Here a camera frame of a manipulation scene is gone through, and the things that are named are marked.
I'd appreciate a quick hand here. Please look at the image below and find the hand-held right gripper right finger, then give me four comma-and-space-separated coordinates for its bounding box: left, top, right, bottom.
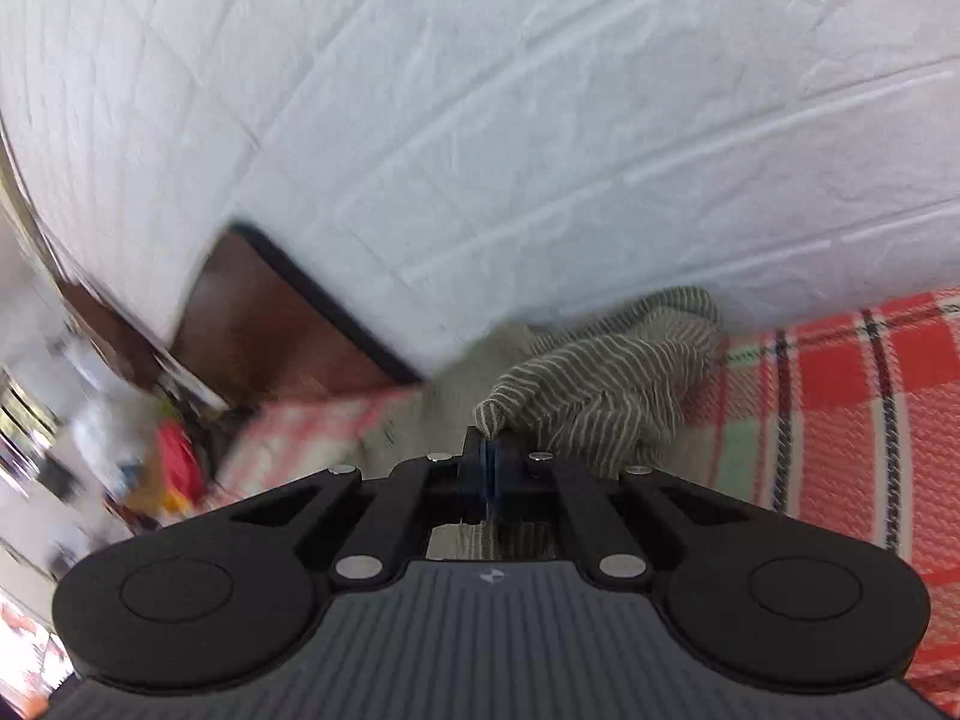
491, 433, 758, 587

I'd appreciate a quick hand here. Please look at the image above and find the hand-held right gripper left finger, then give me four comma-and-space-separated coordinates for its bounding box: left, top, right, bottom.
229, 427, 491, 590

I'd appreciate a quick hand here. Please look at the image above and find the olive patterned garment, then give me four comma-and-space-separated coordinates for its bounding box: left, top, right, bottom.
420, 286, 725, 563

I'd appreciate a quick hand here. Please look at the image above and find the brown wooden headboard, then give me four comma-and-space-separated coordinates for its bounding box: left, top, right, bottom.
169, 221, 425, 413

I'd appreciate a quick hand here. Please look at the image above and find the red bag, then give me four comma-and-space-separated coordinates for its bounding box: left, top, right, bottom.
154, 420, 208, 500

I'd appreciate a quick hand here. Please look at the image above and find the red plaid bed sheet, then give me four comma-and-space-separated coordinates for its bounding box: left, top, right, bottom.
217, 289, 960, 720

